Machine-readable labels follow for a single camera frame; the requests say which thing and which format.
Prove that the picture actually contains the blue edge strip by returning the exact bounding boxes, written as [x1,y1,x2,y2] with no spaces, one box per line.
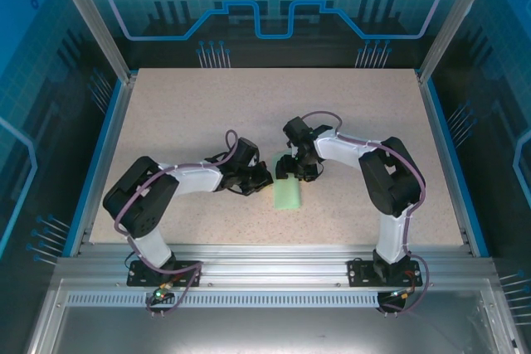
[426,79,491,258]
[61,78,125,258]

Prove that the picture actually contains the aluminium side rail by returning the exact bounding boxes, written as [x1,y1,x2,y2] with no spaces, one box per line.
[76,74,138,256]
[417,74,476,256]

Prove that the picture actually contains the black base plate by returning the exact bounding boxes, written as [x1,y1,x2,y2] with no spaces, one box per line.
[347,258,424,288]
[127,260,203,288]

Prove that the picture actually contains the light green paper sheet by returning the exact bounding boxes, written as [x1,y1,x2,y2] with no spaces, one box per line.
[271,153,303,211]

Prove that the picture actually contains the cable connector with green light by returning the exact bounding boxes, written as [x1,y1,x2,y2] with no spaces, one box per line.
[387,285,418,301]
[151,283,173,303]

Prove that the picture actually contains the slotted aluminium strip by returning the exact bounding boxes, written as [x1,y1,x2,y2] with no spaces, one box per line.
[66,293,486,307]

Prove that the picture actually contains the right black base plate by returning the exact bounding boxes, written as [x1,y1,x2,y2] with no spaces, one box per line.
[347,258,424,288]

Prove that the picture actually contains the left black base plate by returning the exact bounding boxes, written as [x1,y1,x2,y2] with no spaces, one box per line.
[127,260,203,288]

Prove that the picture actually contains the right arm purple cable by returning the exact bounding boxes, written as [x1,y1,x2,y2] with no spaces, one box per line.
[302,109,432,316]

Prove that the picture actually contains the grey metal tray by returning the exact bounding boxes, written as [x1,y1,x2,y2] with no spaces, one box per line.
[24,279,531,354]

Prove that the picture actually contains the aluminium corner post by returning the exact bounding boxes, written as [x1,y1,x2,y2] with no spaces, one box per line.
[46,0,139,85]
[416,0,501,85]

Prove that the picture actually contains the aluminium frame rail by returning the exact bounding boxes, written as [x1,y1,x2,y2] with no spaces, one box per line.
[56,243,497,289]

